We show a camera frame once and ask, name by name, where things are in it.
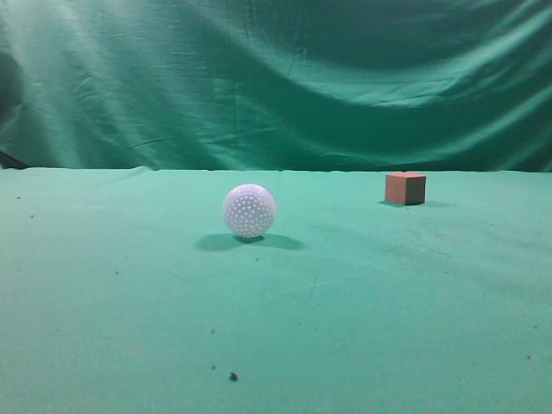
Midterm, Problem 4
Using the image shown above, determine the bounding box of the red cube block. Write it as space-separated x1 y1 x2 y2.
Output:
385 172 427 205

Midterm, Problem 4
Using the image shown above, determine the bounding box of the white dimpled golf ball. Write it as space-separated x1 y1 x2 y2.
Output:
223 184 277 239

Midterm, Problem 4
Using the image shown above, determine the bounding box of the green backdrop cloth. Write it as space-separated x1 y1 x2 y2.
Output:
1 1 551 173

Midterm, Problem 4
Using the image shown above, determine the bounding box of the green table cloth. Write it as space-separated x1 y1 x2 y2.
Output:
1 167 551 413

